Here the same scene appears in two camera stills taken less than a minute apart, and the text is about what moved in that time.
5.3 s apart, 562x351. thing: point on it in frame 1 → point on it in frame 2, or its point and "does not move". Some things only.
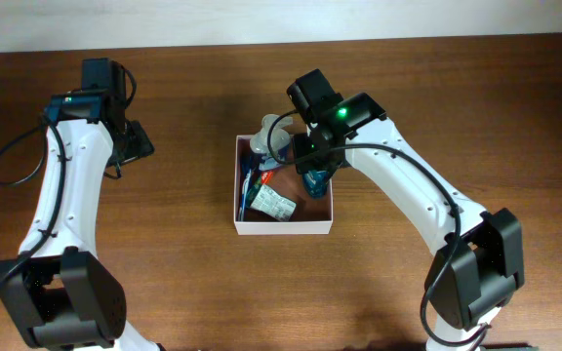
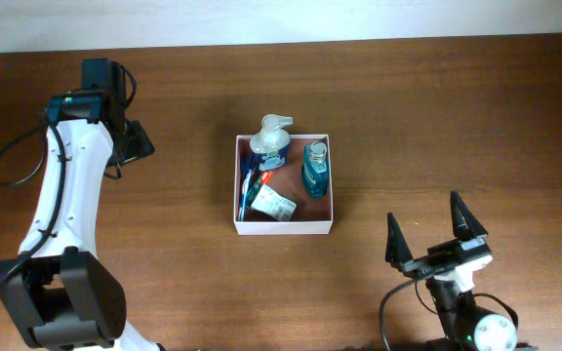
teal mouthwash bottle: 316,182 does not move
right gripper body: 309,147 → 429,264
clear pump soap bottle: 272,140 does not move
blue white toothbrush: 244,193 does not move
